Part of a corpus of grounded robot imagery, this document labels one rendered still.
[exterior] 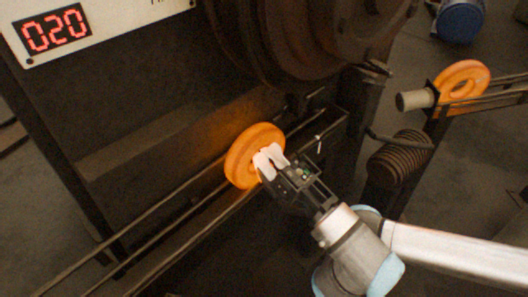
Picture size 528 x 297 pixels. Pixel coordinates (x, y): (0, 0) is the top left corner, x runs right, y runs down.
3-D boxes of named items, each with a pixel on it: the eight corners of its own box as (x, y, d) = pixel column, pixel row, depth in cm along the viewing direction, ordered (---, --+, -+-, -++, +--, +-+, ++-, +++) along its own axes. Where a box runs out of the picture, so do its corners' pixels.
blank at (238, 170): (216, 152, 67) (227, 161, 65) (271, 108, 73) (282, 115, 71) (232, 192, 79) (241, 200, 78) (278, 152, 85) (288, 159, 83)
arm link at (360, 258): (364, 311, 63) (395, 297, 55) (316, 258, 66) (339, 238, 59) (387, 278, 68) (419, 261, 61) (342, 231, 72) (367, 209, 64)
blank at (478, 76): (436, 110, 108) (441, 118, 105) (423, 80, 98) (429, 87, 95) (487, 84, 102) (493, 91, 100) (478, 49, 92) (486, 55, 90)
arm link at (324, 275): (353, 274, 81) (383, 256, 71) (338, 319, 73) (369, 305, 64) (320, 252, 81) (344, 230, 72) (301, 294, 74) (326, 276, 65)
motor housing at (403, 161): (339, 236, 144) (367, 150, 105) (369, 206, 154) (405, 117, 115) (365, 257, 137) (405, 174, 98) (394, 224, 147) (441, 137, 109)
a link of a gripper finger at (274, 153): (266, 125, 71) (297, 156, 68) (261, 140, 76) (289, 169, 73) (256, 132, 69) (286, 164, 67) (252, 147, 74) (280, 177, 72)
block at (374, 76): (328, 126, 108) (341, 60, 91) (344, 115, 112) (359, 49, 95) (356, 143, 103) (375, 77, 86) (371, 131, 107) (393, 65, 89)
